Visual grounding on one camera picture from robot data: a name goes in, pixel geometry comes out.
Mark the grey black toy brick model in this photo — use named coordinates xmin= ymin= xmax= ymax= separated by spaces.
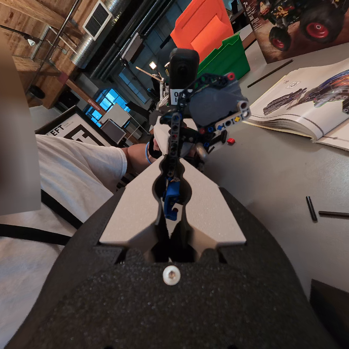
xmin=159 ymin=72 xmax=251 ymax=221

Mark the orange plastic bin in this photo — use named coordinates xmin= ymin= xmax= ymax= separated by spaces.
xmin=170 ymin=0 xmax=233 ymax=73

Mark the dark flat object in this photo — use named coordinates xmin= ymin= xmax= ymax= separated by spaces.
xmin=309 ymin=279 xmax=349 ymax=340

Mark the toy truck set box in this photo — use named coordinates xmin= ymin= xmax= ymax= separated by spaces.
xmin=240 ymin=0 xmax=349 ymax=64

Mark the metal air duct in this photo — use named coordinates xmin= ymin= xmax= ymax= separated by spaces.
xmin=70 ymin=0 xmax=129 ymax=69

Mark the open instruction booklet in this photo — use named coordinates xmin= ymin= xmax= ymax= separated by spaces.
xmin=243 ymin=57 xmax=349 ymax=152

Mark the dark monitor screen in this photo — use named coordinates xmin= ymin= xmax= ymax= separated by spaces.
xmin=99 ymin=119 xmax=127 ymax=145

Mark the green plastic bin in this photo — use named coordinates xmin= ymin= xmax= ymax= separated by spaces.
xmin=198 ymin=33 xmax=251 ymax=81

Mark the white board panel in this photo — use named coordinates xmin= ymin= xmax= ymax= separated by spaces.
xmin=105 ymin=103 xmax=131 ymax=129

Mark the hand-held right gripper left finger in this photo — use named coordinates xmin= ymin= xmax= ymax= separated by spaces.
xmin=99 ymin=155 xmax=171 ymax=262

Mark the white air vent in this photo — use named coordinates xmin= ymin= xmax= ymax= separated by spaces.
xmin=83 ymin=0 xmax=113 ymax=41

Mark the short black toy axle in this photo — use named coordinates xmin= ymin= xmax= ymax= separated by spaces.
xmin=306 ymin=196 xmax=318 ymax=221

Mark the grey light panel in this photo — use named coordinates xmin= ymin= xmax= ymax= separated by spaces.
xmin=121 ymin=32 xmax=145 ymax=64

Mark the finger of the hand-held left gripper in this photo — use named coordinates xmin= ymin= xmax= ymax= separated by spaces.
xmin=155 ymin=117 xmax=173 ymax=156

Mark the black harness strap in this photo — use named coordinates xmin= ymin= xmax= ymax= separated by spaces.
xmin=41 ymin=189 xmax=83 ymax=230
xmin=0 ymin=224 xmax=72 ymax=246

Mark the long thin black axle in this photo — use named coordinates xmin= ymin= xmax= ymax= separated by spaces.
xmin=247 ymin=59 xmax=293 ymax=88

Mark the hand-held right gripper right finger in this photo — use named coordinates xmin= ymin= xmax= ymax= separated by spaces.
xmin=174 ymin=157 xmax=246 ymax=262

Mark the person's left forearm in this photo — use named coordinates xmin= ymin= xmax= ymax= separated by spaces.
xmin=121 ymin=142 xmax=149 ymax=176

